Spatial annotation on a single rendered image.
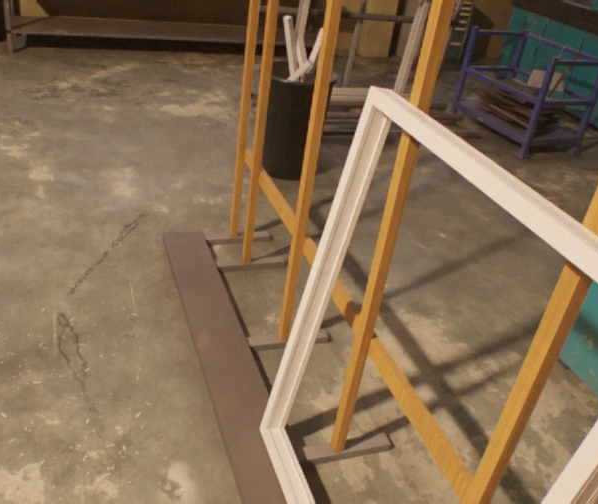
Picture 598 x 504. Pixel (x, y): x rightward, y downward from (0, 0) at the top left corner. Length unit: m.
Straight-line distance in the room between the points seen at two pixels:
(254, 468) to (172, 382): 0.61
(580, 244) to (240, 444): 1.67
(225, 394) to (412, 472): 0.83
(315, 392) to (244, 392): 0.34
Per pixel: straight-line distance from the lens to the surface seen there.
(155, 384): 2.82
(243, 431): 2.57
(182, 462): 2.53
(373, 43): 9.07
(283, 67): 4.92
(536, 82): 7.00
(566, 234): 1.24
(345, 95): 6.41
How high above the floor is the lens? 1.95
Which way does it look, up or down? 31 degrees down
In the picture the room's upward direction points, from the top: 8 degrees clockwise
